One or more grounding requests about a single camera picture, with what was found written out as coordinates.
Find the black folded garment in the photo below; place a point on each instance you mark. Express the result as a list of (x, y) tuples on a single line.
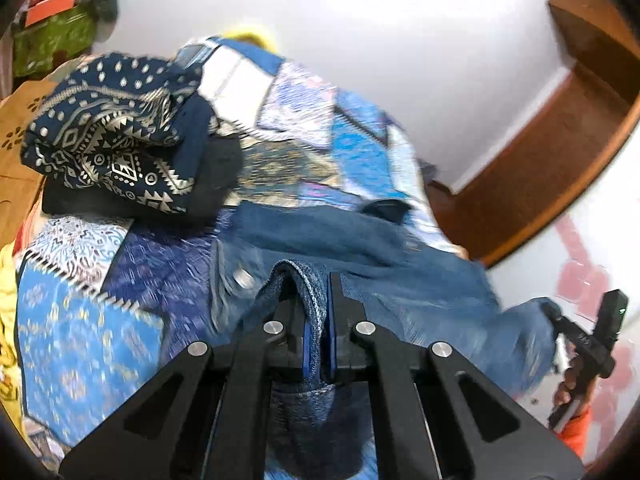
[(220, 170)]

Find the person's right hand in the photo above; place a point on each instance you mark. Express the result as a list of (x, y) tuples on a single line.
[(567, 385)]

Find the green cloth covered cabinet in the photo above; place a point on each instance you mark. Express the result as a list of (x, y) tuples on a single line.
[(50, 40)]

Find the blue denim jacket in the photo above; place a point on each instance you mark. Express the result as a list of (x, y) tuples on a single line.
[(400, 270)]

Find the yellow round object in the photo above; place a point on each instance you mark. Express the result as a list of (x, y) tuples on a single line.
[(250, 40)]

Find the person's right forearm orange sleeve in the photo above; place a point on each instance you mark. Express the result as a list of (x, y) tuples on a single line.
[(580, 430)]

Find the plain navy folded garment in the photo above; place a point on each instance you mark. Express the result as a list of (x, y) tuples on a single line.
[(197, 135)]

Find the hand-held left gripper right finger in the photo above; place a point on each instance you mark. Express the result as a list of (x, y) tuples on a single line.
[(331, 355)]

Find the dark cloth on floor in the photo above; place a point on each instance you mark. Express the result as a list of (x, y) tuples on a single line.
[(431, 170)]

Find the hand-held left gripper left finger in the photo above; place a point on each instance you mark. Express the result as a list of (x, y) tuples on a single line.
[(301, 355)]

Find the yellow printed cloth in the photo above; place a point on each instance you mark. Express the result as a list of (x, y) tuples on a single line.
[(6, 310)]

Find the blue patchwork bed blanket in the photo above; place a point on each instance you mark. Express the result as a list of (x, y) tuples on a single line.
[(85, 320)]

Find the orange box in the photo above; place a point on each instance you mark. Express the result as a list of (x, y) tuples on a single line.
[(50, 6)]

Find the navy white patterned folded garment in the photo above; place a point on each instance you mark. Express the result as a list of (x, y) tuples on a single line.
[(100, 125)]

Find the brown wooden door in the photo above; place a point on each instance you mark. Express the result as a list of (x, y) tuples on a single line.
[(525, 160)]

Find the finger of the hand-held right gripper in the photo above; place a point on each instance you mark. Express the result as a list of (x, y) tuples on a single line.
[(552, 312)]

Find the wooden lap desk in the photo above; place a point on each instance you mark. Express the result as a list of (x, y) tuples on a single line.
[(15, 160)]

